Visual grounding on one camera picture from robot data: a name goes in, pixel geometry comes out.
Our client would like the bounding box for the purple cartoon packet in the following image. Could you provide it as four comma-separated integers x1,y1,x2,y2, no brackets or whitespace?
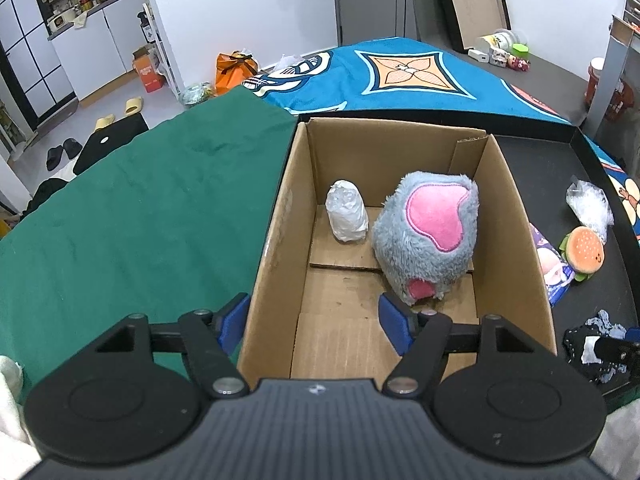
529,222,576,308

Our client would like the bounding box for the clear plastic bag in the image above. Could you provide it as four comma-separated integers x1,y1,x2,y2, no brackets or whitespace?
566,175,615,243

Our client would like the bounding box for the white cloth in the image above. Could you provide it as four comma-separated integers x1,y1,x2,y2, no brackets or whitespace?
0,355,42,467

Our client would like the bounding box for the black tray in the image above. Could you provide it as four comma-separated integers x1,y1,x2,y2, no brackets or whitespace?
260,112,640,401

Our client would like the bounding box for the grey plush toy pink heart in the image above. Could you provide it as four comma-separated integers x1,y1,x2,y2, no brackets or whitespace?
371,170,480,307

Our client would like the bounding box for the blue printed blanket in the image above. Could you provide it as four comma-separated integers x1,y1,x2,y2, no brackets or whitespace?
235,35,640,241

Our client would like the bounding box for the white wrapped bundle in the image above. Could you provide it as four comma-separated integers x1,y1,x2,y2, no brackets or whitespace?
325,178,370,244

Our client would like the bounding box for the black case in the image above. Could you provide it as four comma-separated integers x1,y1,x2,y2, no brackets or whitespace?
74,114,149,177

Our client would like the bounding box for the white kitchen cabinet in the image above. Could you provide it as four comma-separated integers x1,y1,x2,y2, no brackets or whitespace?
47,0,166,107

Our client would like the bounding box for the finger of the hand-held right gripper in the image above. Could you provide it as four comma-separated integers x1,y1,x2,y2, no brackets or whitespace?
596,327,640,378

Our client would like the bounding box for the black grid sliding door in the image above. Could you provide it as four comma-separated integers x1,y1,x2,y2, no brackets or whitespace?
0,0,79,132

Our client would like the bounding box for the burger plush toy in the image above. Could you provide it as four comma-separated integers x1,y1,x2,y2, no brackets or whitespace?
560,226,606,283

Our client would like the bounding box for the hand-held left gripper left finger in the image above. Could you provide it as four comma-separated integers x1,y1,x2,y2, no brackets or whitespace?
86,292,252,400

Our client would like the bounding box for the grey post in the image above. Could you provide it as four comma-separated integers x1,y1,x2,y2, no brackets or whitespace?
585,15,640,141

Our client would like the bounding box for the dark clothes pile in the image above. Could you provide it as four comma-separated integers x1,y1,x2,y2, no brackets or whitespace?
25,177,67,216

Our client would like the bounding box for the white rack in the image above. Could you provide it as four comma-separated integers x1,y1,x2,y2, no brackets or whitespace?
141,2,182,96

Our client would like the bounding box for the orange carton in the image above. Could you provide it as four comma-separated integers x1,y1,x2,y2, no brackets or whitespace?
132,46,166,93

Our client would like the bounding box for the black and grey sock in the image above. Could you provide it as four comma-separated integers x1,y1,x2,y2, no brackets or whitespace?
562,310,632,386

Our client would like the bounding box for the red jar white lid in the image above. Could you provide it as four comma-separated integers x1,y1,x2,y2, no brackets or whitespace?
585,57,633,121

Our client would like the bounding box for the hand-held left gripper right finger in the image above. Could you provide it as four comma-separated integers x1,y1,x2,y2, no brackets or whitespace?
378,292,557,400

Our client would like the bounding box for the green patterned bag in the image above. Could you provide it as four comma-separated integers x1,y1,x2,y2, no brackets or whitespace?
180,81,216,109

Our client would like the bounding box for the cardboard box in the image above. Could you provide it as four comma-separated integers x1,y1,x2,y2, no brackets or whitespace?
236,117,558,382

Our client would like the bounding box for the wooden board black frame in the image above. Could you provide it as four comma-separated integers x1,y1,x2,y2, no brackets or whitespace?
430,0,514,53

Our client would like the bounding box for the grey mattress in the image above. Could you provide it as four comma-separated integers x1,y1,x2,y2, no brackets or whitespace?
425,35,601,127

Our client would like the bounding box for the orange bag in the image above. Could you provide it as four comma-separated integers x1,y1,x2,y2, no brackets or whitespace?
215,51,259,97

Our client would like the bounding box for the green cloth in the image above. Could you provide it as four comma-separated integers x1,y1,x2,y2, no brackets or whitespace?
0,87,298,406

